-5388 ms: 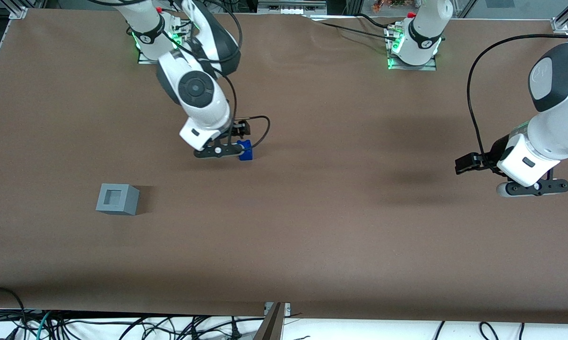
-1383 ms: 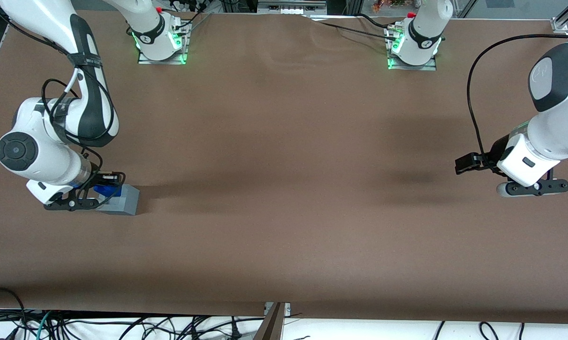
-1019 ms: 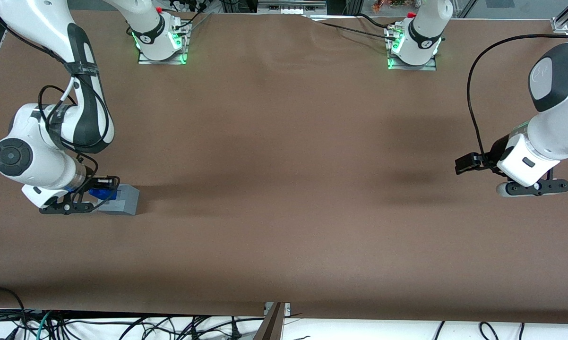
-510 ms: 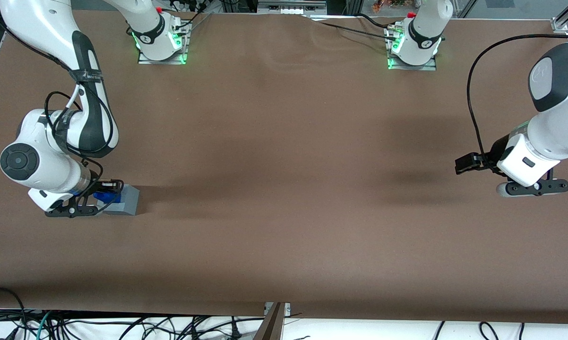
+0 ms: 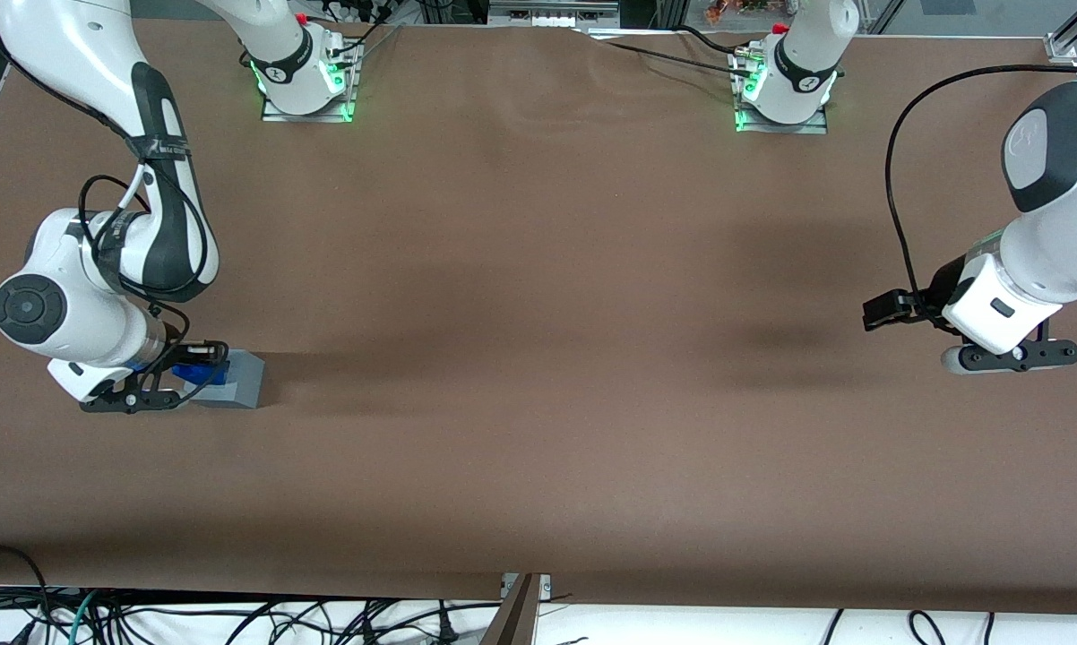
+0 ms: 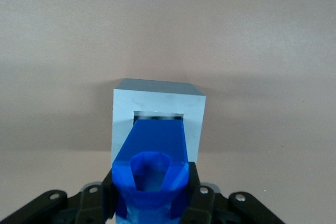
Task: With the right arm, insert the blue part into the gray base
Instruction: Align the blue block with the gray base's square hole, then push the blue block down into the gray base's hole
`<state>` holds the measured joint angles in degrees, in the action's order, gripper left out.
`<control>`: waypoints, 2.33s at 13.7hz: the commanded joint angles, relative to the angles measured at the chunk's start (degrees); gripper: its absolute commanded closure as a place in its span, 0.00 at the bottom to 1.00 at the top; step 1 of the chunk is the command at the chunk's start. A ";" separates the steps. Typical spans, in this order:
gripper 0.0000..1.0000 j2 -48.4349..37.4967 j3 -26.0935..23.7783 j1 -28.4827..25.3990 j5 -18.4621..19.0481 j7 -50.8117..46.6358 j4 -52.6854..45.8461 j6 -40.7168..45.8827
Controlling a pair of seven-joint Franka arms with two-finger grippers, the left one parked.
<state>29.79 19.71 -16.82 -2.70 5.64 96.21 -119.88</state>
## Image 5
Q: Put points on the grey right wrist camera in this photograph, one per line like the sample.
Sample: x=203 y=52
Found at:
x=131 y=401

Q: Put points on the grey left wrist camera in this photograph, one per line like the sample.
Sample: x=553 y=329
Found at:
x=1013 y=356

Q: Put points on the brown table cover sheet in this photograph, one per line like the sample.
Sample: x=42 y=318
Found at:
x=592 y=448

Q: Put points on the blue plastic part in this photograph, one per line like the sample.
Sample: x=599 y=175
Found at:
x=202 y=374

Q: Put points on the gray square base block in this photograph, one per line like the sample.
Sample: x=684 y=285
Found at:
x=247 y=390

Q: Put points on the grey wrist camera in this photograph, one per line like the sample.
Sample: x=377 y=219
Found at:
x=131 y=401
x=1013 y=356

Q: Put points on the silver table corner bracket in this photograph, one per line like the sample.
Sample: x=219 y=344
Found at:
x=1060 y=49

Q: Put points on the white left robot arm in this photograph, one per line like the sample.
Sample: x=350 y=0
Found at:
x=1067 y=224

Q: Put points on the silver table edge bracket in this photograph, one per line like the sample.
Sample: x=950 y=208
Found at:
x=546 y=587

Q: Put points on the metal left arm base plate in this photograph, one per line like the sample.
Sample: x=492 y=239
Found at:
x=812 y=127

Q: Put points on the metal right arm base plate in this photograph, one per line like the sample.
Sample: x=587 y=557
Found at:
x=274 y=115

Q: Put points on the aluminium profile bar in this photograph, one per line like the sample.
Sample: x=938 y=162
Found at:
x=513 y=618

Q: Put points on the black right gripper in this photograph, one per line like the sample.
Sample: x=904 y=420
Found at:
x=183 y=352

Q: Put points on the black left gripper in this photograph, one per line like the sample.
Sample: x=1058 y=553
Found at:
x=947 y=284

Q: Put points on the grey device behind table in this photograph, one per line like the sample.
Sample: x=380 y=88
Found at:
x=547 y=13

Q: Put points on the orange background object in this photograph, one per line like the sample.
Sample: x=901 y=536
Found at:
x=736 y=9

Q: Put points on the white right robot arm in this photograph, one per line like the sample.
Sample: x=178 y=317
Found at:
x=73 y=54

